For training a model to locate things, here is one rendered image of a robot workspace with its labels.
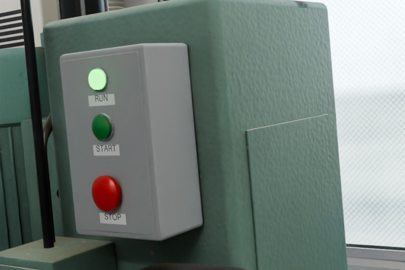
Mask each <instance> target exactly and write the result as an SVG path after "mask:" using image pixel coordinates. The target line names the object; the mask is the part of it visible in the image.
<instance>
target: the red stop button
mask: <svg viewBox="0 0 405 270"><path fill-rule="evenodd" d="M92 198H93V201H94V203H95V204H96V206H97V207H98V208H99V209H100V210H102V211H105V212H109V211H111V210H114V209H115V208H116V207H117V206H118V205H119V203H120V200H121V191H120V188H119V185H118V184H117V182H116V180H115V179H114V178H112V177H111V176H108V175H103V176H100V177H98V178H96V179H95V181H94V182H93V184H92Z"/></svg>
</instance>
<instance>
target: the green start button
mask: <svg viewBox="0 0 405 270"><path fill-rule="evenodd" d="M92 131H93V134H94V135H95V137H96V138H97V139H98V140H100V141H102V142H105V141H108V140H110V139H111V138H112V137H113V135H114V132H115V125H114V122H113V119H112V118H111V117H110V116H109V115H108V114H107V113H99V114H97V115H96V116H95V117H94V119H93V121H92Z"/></svg>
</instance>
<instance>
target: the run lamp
mask: <svg viewBox="0 0 405 270"><path fill-rule="evenodd" d="M89 84H90V86H91V87H92V89H93V90H95V91H98V92H100V91H103V90H104V89H105V88H106V87H107V85H108V75H107V73H106V71H105V70H104V69H103V68H101V67H96V68H94V69H92V71H91V72H90V74H89Z"/></svg>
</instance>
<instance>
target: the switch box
mask: <svg viewBox="0 0 405 270"><path fill-rule="evenodd" d="M94 68H103V69H104V70H105V71H106V73H107V75H108V85H107V87H106V88H105V89H104V90H103V91H100V92H98V91H95V90H93V89H92V87H91V86H90V84H89V74H90V72H91V71H92V69H94ZM60 69H61V82H62V88H63V100H64V112H65V119H66V131H67V143H68V150H69V161H70V168H71V180H72V192H73V199H74V210H75V223H76V229H77V233H78V234H85V235H93V236H107V237H121V238H128V239H142V240H156V241H163V240H165V239H169V238H170V237H174V236H176V235H179V234H181V233H185V232H187V231H190V230H193V229H195V228H198V227H200V226H202V224H203V212H202V204H201V191H200V183H199V170H198V157H197V150H196V136H195V123H194V115H193V102H192V89H191V82H190V68H189V55H188V47H187V45H186V44H184V43H141V44H136V45H128V46H119V47H114V48H106V49H97V50H93V51H84V52H76V53H70V54H63V55H62V56H60ZM107 94H114V96H115V105H100V106H91V107H89V97H88V96H93V95H107ZM99 113H107V114H108V115H109V116H110V117H111V118H112V119H113V122H114V125H115V132H114V135H113V137H112V138H111V139H110V140H108V141H105V142H102V141H100V140H98V139H97V138H96V137H95V135H94V134H93V131H92V121H93V119H94V117H95V116H96V115H97V114H99ZM93 145H119V153H120V155H94V153H93ZM103 175H108V176H111V177H112V178H114V179H115V180H116V182H117V184H118V185H119V188H120V191H121V200H120V203H119V205H118V206H117V207H116V208H115V209H114V210H111V211H109V212H105V211H102V210H100V209H99V208H98V207H97V206H96V204H95V203H94V201H93V198H92V184H93V182H94V181H95V179H96V178H98V177H100V176H103ZM99 213H116V214H125V217H126V223H127V224H126V225H121V224H104V223H101V222H100V215H99Z"/></svg>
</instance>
